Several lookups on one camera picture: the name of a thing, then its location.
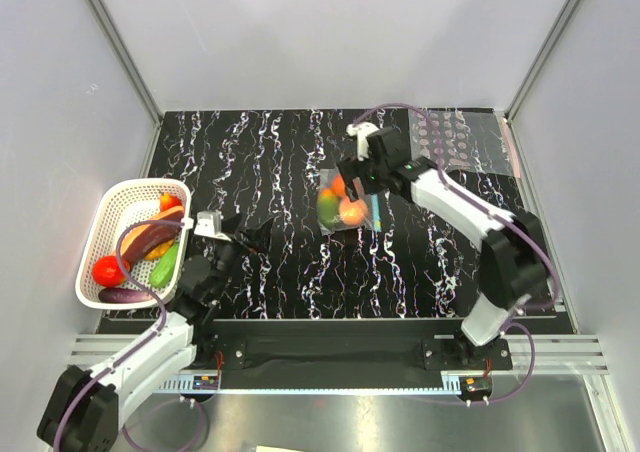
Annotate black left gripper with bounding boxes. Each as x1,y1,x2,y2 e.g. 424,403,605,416
208,214,272,300

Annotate orange pumpkin toy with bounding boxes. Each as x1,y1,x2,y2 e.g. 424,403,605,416
331,174,347,198

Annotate peach toy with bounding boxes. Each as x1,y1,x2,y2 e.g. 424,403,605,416
339,197,369,226

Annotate clear zip bag blue zipper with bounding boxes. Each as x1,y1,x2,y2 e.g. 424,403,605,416
316,168,382,235

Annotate green orange mango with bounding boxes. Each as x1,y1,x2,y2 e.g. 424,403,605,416
316,188,340,228

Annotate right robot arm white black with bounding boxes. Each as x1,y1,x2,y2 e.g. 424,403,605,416
337,122,551,369

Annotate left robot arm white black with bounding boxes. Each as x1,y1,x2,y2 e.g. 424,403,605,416
36,212,273,451

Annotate red pepper toy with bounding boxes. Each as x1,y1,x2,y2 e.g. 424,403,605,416
159,192,182,212

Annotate clear bags pink dots stack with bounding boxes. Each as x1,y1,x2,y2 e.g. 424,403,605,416
408,108,521,178

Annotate green vegetable toy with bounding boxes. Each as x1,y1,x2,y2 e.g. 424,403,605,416
149,244,179,289

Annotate yellow orange fruit toy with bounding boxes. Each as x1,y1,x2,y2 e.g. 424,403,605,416
144,241,173,261

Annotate white plastic basket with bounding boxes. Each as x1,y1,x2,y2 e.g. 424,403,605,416
74,178,194,309

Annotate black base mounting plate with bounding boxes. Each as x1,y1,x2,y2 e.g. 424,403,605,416
97,316,576,391

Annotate red tomato toy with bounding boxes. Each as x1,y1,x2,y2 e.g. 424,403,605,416
92,255,127,288

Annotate purple eggplant toy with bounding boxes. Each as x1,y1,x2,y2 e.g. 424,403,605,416
98,287,152,304

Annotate left connector board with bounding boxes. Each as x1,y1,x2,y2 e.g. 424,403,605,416
192,371,220,391

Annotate connector board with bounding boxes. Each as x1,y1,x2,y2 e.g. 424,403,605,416
192,371,220,391
461,375,493,400

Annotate right connector board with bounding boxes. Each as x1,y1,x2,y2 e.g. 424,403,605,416
461,375,493,400

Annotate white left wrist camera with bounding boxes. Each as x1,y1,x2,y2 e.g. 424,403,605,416
193,211,230,241

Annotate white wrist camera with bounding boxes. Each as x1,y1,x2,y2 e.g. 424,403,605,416
346,122,379,161
193,211,230,241

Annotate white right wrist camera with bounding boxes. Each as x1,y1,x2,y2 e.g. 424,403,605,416
346,122,379,161

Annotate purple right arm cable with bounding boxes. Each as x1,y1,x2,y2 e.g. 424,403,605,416
352,103,559,408

